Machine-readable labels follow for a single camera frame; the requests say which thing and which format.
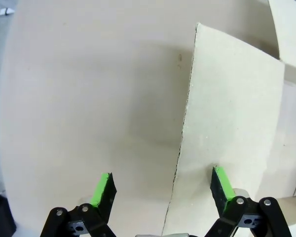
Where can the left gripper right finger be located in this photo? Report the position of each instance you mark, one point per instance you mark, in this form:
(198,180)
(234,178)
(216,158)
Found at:
(224,184)

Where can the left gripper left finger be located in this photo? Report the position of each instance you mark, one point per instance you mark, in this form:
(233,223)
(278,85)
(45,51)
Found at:
(98,190)

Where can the brown cardboard box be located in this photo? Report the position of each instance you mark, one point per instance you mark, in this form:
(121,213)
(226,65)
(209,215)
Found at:
(236,111)

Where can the black floor case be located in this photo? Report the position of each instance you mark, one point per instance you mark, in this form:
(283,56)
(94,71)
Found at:
(0,217)

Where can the small white floor object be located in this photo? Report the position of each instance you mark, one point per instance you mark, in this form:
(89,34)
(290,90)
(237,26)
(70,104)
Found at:
(7,11)

